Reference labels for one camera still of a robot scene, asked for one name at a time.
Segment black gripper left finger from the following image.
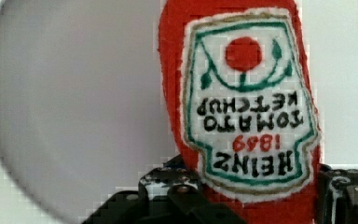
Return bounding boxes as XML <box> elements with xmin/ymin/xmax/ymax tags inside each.
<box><xmin>82</xmin><ymin>155</ymin><xmax>246</xmax><ymax>224</ymax></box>

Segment red plush ketchup bottle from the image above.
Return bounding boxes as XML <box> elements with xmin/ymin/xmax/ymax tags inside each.
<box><xmin>158</xmin><ymin>0</ymin><xmax>320</xmax><ymax>224</ymax></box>

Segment grey round plate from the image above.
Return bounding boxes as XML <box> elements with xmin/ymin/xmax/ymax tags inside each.
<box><xmin>0</xmin><ymin>0</ymin><xmax>176</xmax><ymax>224</ymax></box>

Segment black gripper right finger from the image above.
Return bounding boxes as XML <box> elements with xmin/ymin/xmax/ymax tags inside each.
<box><xmin>316</xmin><ymin>164</ymin><xmax>358</xmax><ymax>224</ymax></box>

